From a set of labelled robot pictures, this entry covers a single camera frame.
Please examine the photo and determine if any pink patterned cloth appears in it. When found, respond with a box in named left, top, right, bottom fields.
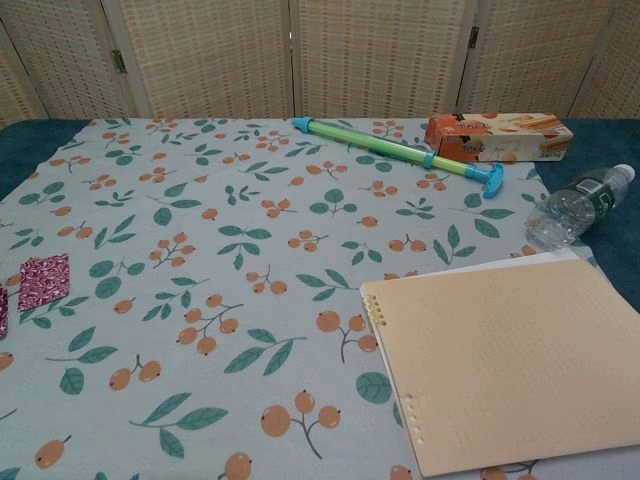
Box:
left=17, top=253, right=71, bottom=314

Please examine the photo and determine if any floral print tablecloth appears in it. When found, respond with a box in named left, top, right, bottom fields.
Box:
left=0, top=117, right=601, bottom=480

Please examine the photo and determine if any green blue toy water pump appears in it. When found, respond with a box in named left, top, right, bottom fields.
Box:
left=291, top=117, right=506, bottom=200

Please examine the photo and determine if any orange biscuit box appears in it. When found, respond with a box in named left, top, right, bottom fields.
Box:
left=424, top=112, right=574, bottom=164

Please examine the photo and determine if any manila folder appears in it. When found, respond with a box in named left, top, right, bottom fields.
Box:
left=359, top=249, right=640, bottom=479

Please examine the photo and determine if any woven bamboo folding screen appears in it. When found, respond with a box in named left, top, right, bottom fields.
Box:
left=0, top=0, right=640, bottom=129

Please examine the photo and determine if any clear plastic water bottle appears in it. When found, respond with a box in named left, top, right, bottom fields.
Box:
left=524, top=163, right=637, bottom=251

